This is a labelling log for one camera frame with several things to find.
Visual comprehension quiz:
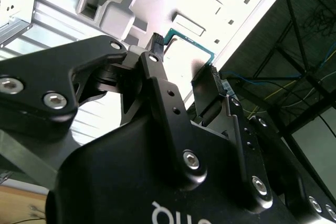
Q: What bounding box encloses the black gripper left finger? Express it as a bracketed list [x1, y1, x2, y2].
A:
[0, 32, 208, 190]

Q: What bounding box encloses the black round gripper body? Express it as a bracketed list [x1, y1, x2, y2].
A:
[46, 115, 292, 224]

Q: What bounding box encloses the silver CPU green edge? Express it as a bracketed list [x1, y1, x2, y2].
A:
[162, 27, 216, 86]

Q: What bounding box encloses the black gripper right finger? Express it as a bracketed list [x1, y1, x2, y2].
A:
[191, 65, 336, 224]

